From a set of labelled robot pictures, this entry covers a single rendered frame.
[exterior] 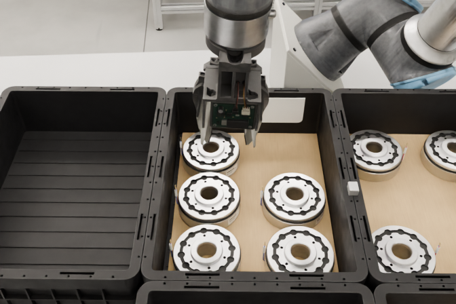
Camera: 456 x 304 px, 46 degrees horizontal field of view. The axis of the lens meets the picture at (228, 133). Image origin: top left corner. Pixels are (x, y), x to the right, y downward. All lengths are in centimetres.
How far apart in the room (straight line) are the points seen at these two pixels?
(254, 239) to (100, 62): 77
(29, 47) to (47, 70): 143
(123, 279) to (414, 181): 54
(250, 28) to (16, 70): 101
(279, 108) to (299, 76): 13
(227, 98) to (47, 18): 253
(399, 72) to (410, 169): 19
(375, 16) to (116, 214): 62
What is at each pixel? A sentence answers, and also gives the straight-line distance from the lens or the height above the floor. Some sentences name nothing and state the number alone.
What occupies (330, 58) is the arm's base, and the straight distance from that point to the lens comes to 114.
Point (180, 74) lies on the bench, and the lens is 140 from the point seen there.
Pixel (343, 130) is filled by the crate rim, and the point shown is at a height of 93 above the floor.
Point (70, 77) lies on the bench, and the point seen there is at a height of 70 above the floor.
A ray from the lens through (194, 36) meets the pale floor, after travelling 282.
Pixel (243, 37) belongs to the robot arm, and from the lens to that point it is 59.
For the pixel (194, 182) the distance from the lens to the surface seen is 91.
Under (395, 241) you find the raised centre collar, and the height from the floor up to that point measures 87.
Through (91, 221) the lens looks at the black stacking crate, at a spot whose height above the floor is 83.
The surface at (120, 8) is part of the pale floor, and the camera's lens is 311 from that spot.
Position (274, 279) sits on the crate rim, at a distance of 72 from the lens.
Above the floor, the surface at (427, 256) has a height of 86.
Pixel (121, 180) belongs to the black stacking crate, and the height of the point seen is 83.
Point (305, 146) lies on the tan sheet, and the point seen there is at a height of 83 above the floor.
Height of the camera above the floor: 154
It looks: 44 degrees down
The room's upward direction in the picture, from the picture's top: straight up
